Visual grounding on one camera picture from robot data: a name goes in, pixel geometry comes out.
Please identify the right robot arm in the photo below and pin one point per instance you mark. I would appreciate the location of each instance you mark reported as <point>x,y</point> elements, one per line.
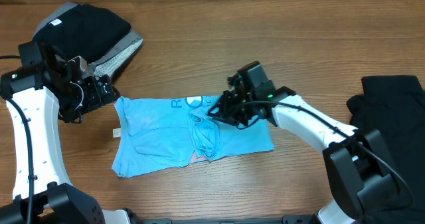
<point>360,171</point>

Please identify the light blue printed t-shirt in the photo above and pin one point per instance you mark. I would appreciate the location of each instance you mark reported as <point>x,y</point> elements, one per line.
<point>157,134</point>

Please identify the folded grey garment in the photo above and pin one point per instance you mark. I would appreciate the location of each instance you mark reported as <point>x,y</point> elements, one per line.
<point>116,58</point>

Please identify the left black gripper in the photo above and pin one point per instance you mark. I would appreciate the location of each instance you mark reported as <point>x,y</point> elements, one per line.
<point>95,97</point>

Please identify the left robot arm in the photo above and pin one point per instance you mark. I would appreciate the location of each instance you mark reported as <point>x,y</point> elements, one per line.
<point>48,89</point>

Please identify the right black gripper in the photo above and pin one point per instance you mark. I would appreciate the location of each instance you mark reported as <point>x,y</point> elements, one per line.
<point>226,113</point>

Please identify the black garment at right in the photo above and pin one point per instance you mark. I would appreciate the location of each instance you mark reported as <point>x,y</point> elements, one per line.
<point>394,105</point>

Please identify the folded black garment on stack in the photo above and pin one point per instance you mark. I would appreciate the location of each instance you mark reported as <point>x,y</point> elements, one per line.
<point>84,30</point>

